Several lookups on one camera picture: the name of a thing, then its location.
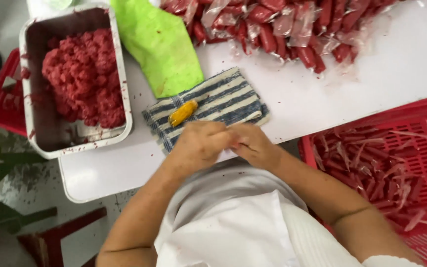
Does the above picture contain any person's left hand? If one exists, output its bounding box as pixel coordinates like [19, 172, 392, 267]
[169, 121, 238, 171]

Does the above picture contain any person's right hand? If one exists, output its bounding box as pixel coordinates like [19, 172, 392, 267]
[229, 123, 284, 171]

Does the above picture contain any blue striped towel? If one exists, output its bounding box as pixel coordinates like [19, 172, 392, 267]
[142, 67, 270, 153]

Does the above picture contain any person's white apron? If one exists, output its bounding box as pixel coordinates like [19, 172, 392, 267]
[153, 157, 425, 267]

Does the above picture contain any green cloth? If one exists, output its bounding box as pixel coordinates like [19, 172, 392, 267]
[110, 0, 205, 99]

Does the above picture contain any pile of wrapped red sausages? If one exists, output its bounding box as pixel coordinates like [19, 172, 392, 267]
[160, 0, 399, 74]

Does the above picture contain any heap of sausages in crate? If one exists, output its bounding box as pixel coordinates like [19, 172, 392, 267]
[312, 125, 427, 232]

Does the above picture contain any heap of red minced meat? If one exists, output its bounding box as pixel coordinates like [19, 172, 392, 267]
[42, 28, 127, 129]

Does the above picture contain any metal tray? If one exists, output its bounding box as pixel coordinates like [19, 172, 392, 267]
[19, 3, 133, 160]

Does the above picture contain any red plastic crate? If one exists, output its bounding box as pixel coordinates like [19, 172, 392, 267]
[298, 92, 427, 267]

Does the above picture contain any dark red wooden stool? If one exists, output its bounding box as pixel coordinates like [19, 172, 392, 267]
[17, 206, 108, 267]

